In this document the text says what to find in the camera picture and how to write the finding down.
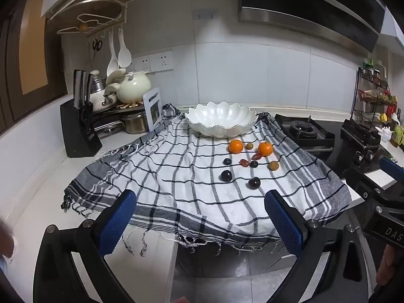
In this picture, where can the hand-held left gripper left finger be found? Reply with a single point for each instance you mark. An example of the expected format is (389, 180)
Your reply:
(118, 221)

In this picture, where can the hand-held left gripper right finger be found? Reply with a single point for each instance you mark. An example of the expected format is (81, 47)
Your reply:
(282, 221)

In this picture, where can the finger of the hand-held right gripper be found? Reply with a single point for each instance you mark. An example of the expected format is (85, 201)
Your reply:
(359, 183)
(391, 166)

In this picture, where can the dark cherry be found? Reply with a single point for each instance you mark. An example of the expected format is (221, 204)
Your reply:
(254, 182)
(226, 175)

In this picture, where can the brown longan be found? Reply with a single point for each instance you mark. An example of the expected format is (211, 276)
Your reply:
(273, 165)
(249, 145)

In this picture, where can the blueberry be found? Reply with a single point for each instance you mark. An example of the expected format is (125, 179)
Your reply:
(253, 164)
(227, 161)

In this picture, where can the red cherry tomato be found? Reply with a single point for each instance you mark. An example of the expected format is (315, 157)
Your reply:
(257, 156)
(243, 163)

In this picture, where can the orange mandarin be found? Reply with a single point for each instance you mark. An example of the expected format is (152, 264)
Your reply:
(265, 149)
(236, 146)

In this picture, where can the white scalloped bowl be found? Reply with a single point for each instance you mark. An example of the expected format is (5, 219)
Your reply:
(221, 116)

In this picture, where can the person's right hand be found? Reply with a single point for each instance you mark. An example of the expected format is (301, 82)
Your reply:
(386, 265)

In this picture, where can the green container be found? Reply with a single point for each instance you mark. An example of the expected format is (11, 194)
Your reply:
(399, 135)

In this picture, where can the white small container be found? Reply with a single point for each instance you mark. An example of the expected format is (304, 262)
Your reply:
(383, 134)

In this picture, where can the gas stove burner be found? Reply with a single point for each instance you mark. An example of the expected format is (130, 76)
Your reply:
(328, 142)

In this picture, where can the checkered white cloth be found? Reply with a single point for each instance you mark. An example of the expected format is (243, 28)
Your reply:
(176, 180)

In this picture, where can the black knife block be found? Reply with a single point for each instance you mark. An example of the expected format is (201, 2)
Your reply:
(79, 135)

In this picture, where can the steel pan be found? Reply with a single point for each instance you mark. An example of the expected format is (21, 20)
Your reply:
(109, 126)

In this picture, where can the steel stockpot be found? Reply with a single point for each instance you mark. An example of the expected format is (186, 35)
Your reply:
(135, 123)

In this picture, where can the wooden trivet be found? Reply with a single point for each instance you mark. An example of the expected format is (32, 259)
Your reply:
(126, 104)

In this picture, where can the white saucepan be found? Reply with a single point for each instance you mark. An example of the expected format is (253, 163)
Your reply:
(101, 99)

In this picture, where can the cream ceramic pot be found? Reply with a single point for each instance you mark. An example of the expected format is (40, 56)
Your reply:
(134, 86)

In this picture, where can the steel pot with lid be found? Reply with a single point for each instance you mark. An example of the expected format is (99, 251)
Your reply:
(97, 83)

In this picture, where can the white ladle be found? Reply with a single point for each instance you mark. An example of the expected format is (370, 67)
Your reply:
(112, 64)

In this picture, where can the white rice spoon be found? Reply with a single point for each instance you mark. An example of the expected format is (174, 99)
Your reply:
(124, 56)

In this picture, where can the black scissors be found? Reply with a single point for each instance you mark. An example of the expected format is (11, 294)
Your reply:
(97, 45)

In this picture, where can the black range hood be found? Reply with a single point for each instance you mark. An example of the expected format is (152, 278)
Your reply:
(299, 3)

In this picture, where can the round wooden board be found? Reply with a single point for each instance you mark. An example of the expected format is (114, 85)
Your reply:
(91, 14)

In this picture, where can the white wall socket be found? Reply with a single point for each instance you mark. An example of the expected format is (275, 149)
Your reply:
(142, 64)
(130, 68)
(161, 61)

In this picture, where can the brown window frame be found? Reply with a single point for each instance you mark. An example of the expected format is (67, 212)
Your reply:
(34, 38)

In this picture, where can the grey wall hook bar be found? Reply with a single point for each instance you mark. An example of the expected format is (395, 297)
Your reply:
(205, 14)

